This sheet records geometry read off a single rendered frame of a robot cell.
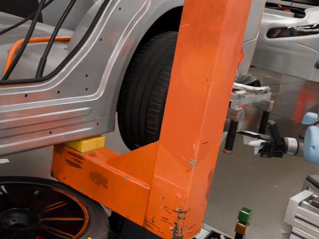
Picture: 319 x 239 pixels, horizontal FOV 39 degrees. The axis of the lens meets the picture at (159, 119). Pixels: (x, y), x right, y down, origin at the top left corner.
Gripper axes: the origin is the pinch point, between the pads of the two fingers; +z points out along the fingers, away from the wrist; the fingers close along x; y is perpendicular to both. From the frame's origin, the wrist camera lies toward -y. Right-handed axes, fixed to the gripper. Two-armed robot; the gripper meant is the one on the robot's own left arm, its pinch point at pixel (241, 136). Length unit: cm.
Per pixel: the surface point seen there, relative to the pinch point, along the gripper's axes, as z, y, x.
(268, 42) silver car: -106, -22, 240
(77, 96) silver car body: 71, -10, -2
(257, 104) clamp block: -14.6, -9.0, 25.7
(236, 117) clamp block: 5.4, -8.5, -2.4
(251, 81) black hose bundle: -9.5, -19.4, 26.5
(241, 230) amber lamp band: 7.2, 24.2, -35.9
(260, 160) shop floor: -106, 83, 196
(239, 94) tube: 4.4, -17.5, 2.8
